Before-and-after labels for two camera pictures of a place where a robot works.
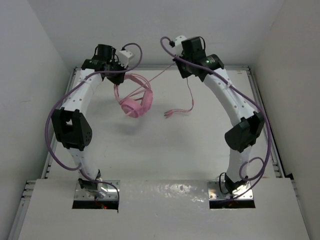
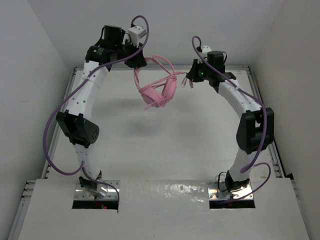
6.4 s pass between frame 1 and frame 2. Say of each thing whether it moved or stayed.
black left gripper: moved
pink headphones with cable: moved
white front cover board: stayed
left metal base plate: stayed
